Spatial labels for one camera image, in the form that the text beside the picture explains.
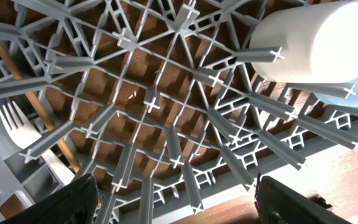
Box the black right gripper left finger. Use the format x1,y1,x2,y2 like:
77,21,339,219
1,174,98,224

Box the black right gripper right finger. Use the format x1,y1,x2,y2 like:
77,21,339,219
254,174,350,224

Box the wooden chopstick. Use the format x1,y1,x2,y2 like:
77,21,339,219
0,41,80,180

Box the white plastic fork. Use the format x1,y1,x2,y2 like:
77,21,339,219
0,101,75,186

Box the small white cup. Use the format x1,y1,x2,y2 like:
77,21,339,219
250,1,358,83

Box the grey dishwasher rack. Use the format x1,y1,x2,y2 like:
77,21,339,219
0,0,358,223

